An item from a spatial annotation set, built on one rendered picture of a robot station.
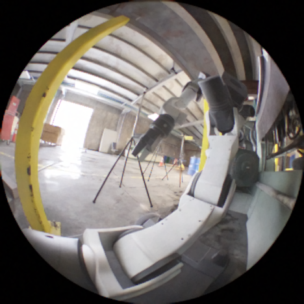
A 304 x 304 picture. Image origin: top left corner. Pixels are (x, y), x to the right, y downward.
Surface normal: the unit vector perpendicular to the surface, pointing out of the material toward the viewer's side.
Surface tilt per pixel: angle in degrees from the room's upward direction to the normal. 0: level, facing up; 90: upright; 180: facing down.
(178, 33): 180
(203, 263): 45
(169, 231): 22
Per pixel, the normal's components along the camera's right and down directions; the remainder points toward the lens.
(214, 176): -0.57, -0.68
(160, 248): 0.08, -1.00
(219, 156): -0.70, -0.48
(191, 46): -0.19, 0.98
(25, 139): 0.66, 0.09
